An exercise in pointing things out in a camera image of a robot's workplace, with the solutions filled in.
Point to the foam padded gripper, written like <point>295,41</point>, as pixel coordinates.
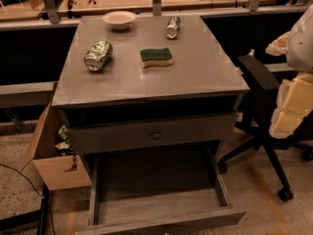
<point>301,46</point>

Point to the silver redbull can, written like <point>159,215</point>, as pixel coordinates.
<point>172,27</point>

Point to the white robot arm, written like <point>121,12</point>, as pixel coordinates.
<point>305,23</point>

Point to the open grey middle drawer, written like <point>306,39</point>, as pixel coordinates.
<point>158,191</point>

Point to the grey wooden drawer cabinet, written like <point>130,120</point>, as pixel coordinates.
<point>200,81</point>

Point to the crushed green soda can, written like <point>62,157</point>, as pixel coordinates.
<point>98,55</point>

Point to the closed grey top drawer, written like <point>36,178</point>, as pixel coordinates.
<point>150,133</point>

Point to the black office chair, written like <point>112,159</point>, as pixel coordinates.
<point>258,106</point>

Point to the green yellow sponge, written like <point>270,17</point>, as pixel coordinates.
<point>156,57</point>

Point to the white ceramic bowl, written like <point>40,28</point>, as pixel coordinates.
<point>119,20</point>

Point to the brown cardboard box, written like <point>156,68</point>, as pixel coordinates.
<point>58,172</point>

